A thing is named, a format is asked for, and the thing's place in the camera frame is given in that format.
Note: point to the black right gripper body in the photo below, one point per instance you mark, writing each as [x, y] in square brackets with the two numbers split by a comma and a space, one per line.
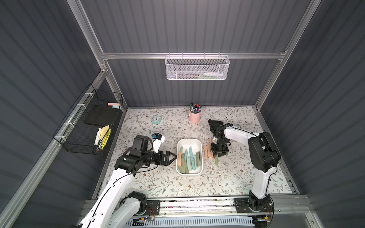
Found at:
[221, 145]

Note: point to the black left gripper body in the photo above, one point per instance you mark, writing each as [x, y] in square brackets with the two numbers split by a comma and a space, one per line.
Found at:
[164, 157]

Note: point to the pink folding fruit knife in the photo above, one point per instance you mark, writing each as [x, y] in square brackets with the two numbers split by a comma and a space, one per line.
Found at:
[209, 147]

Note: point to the white oval storage box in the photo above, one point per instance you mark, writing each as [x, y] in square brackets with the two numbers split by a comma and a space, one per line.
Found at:
[183, 146]

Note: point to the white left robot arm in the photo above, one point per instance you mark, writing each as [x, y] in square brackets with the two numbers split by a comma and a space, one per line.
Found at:
[136, 159]

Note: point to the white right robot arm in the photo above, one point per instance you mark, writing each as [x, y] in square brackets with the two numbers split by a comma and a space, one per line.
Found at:
[264, 156]

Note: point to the olive green fruit knife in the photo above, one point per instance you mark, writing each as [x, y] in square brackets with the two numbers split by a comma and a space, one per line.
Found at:
[197, 159]

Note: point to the small teal box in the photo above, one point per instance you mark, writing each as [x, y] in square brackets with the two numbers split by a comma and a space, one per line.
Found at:
[157, 119]

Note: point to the pink pen cup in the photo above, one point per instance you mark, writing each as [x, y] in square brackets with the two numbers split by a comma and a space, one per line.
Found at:
[195, 117]

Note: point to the yellow notepad in basket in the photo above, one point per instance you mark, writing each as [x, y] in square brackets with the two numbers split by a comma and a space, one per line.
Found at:
[102, 137]

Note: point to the black notebook in basket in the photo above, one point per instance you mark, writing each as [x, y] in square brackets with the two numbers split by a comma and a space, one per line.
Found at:
[101, 115]

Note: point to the white tube in basket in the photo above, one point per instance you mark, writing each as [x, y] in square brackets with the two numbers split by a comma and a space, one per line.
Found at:
[216, 75]

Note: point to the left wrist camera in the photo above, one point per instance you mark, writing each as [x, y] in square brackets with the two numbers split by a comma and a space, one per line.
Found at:
[158, 139]

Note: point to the black wire side basket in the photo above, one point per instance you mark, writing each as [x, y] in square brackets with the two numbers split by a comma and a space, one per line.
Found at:
[91, 126]

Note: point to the white wire wall basket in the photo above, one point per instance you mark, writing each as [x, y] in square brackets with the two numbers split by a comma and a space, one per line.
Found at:
[192, 67]

